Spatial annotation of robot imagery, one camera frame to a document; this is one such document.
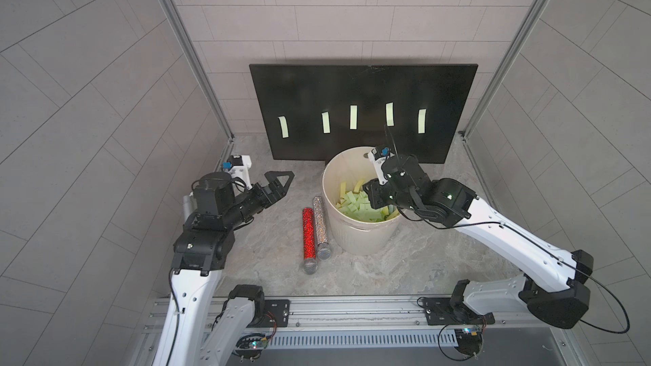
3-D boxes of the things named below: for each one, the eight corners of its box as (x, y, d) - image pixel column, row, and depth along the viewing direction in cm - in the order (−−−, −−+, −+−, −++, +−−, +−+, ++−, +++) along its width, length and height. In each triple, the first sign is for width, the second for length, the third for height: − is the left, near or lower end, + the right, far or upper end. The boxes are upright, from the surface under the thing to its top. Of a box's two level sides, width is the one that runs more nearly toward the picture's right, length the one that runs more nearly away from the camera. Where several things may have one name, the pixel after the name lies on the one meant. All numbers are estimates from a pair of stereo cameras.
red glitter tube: (304, 275, 80) (303, 272, 77) (303, 213, 94) (302, 208, 91) (318, 273, 80) (317, 270, 77) (315, 212, 94) (314, 207, 91)
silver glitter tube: (318, 261, 82) (317, 257, 79) (311, 202, 96) (310, 197, 93) (331, 259, 83) (331, 255, 80) (322, 200, 97) (322, 195, 94)
